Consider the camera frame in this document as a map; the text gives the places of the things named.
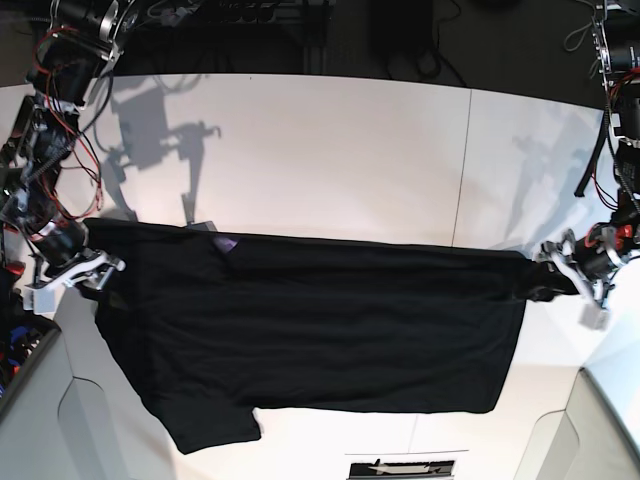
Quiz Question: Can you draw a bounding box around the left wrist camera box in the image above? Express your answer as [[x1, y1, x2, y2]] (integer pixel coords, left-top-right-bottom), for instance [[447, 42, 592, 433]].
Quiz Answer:
[[580, 304, 610, 331]]

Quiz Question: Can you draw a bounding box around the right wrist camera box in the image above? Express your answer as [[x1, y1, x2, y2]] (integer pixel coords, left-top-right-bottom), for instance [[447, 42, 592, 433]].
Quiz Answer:
[[23, 289, 58, 316]]

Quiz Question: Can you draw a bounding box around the printed paper sheet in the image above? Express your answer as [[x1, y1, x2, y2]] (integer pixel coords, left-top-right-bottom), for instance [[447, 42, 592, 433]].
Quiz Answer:
[[346, 450, 469, 479]]

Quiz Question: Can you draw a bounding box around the black t-shirt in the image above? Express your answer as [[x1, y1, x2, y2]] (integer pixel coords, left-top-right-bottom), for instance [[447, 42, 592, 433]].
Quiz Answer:
[[86, 218, 536, 454]]

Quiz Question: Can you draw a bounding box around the grey bin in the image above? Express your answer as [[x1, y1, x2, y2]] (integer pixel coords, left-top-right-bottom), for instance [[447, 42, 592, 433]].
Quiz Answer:
[[0, 319, 109, 480], [515, 369, 639, 480]]

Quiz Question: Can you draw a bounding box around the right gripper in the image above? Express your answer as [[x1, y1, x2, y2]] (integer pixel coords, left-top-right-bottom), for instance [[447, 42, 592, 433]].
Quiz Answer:
[[27, 220, 126, 294]]

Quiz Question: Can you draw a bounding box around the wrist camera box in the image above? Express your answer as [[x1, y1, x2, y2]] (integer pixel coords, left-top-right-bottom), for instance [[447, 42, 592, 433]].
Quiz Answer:
[[23, 289, 58, 316], [580, 304, 610, 331]]

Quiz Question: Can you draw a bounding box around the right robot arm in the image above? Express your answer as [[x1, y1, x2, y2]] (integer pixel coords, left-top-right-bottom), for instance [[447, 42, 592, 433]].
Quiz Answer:
[[1, 1, 142, 294]]

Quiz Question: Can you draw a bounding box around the grey bin right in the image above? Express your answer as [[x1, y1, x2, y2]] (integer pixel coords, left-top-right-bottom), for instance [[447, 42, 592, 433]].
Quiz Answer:
[[515, 369, 639, 480]]

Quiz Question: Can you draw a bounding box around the grey bin left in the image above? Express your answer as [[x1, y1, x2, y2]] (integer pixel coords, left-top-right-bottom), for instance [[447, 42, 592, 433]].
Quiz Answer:
[[0, 319, 109, 480]]

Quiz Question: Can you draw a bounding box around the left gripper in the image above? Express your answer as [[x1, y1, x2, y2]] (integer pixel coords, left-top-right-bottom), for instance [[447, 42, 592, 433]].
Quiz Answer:
[[527, 227, 633, 305]]

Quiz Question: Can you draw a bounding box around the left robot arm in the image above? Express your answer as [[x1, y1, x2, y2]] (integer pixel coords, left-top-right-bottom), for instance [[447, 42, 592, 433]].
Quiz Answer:
[[520, 1, 639, 308]]

